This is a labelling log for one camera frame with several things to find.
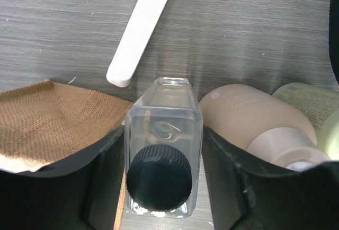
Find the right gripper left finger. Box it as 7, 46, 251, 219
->
1, 127, 124, 229

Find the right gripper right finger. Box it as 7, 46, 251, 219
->
202, 128, 338, 229

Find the beige pump dispenser bottle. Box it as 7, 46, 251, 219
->
200, 84, 330, 171

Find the grey cap small bottle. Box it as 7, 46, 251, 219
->
124, 77, 203, 218

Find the cream round cap bottle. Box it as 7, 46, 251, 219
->
272, 83, 339, 161

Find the black hanging cloth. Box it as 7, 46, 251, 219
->
328, 0, 339, 82

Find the silver clothes rack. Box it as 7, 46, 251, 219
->
106, 0, 168, 87

